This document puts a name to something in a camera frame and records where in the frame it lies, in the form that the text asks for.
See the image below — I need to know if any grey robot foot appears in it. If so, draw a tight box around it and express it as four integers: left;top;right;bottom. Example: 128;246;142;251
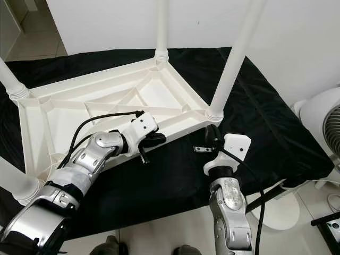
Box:
91;236;128;255
171;245;201;255

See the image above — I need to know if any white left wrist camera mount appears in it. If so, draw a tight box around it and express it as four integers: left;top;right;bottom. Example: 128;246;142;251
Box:
122;113;159;155

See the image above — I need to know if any white plastic table leg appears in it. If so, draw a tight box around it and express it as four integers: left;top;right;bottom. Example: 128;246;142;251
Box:
0;157;43;205
155;0;169;62
207;0;267;123
0;61;30;101

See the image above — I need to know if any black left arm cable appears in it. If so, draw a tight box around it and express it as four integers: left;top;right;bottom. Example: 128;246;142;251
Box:
64;110;145;168

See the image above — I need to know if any white plastic children table top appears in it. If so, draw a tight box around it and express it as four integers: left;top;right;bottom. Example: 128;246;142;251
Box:
16;56;224;179

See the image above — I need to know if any black floor object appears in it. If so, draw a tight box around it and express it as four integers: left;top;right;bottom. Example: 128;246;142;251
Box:
311;211;340;250

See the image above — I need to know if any grey right robot foot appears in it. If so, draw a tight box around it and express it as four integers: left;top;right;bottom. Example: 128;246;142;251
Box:
171;245;201;255

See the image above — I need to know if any black tablecloth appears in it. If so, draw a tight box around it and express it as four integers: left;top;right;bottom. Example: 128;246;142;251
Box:
0;47;335;240

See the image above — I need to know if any black metal worktable leg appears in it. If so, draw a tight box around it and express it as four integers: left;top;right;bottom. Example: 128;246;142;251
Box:
244;186;290;213

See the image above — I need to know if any white fan head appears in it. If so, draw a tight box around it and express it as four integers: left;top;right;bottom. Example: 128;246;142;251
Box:
293;85;340;165

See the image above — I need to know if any grey left robot foot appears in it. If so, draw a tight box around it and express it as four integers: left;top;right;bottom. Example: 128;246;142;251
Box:
91;236;128;255

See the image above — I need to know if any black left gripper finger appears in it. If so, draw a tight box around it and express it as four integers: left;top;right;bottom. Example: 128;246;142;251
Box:
141;133;167;148

